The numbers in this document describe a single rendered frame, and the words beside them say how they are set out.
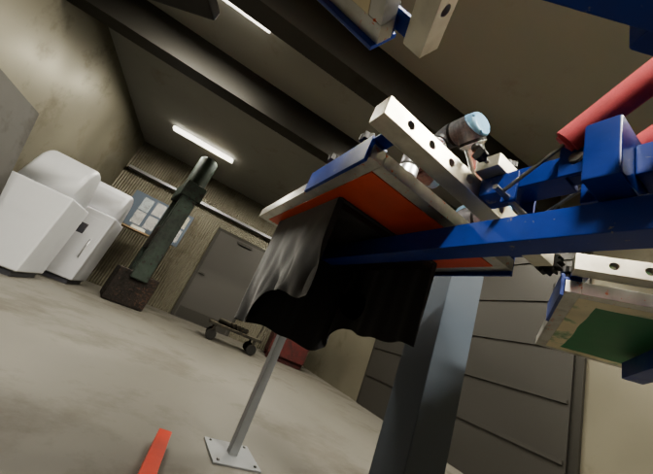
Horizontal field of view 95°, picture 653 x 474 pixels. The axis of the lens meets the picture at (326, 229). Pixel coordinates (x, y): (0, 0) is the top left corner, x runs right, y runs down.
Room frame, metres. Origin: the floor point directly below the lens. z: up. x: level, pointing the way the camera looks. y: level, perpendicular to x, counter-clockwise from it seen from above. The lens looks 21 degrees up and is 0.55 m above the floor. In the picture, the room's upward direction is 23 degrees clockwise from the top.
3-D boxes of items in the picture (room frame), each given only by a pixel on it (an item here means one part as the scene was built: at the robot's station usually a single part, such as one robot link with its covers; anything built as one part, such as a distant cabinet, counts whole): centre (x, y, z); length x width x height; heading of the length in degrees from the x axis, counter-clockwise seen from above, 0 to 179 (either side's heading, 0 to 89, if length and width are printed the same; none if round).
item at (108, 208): (5.03, 3.57, 0.81); 0.82 x 0.77 x 1.61; 17
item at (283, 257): (1.00, 0.08, 0.74); 0.46 x 0.04 x 0.42; 24
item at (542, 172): (0.52, -0.36, 1.02); 0.17 x 0.06 x 0.05; 24
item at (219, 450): (1.60, 0.00, 0.48); 0.22 x 0.22 x 0.96; 24
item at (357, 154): (0.70, 0.02, 0.97); 0.30 x 0.05 x 0.07; 24
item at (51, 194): (3.75, 3.23, 0.73); 0.81 x 0.68 x 1.46; 17
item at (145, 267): (5.39, 2.63, 1.46); 0.95 x 0.79 x 2.92; 15
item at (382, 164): (1.03, -0.13, 0.97); 0.79 x 0.58 x 0.04; 24
